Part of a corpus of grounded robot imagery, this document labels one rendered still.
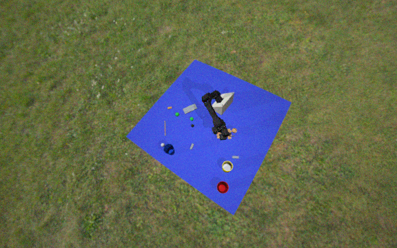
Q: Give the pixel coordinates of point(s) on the dark blue cup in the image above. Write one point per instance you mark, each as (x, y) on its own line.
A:
(168, 149)

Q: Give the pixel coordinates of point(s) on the dark red mug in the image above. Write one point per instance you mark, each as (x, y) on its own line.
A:
(222, 187)

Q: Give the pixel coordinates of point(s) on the yellow cup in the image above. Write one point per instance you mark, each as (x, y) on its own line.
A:
(227, 166)

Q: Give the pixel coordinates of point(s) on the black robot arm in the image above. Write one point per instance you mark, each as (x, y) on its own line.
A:
(219, 124)

